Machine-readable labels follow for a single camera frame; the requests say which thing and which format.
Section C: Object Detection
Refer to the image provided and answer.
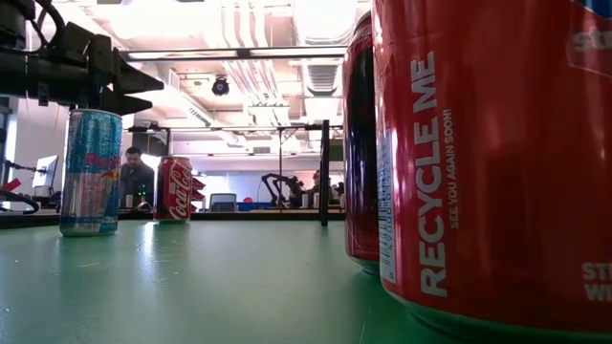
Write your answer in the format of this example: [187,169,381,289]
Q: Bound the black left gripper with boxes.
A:
[61,33,165,116]

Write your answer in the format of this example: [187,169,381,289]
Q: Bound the blue silver Red Bull can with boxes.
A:
[59,108,124,238]

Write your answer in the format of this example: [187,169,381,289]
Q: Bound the red Coca-Cola can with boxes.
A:
[153,156,194,225]
[341,11,382,276]

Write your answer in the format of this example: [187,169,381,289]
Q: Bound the red Fanta strawberry can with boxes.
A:
[371,0,612,343]

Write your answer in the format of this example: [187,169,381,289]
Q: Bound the person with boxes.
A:
[119,146,157,210]
[305,169,320,209]

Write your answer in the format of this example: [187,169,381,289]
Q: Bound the white computer monitor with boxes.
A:
[32,155,59,198]

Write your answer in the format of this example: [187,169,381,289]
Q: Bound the red storage bins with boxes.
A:
[189,175,207,214]

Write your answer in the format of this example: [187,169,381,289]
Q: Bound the green table mat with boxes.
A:
[0,219,612,344]

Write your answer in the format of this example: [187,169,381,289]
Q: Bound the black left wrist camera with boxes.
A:
[59,21,92,61]

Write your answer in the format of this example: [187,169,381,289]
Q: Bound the other-rig black frame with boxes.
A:
[124,121,345,214]

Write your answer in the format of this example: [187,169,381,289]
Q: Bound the black cable loop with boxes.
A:
[0,189,41,215]

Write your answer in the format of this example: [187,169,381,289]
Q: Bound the black aluminium rig frame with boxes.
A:
[0,45,349,229]

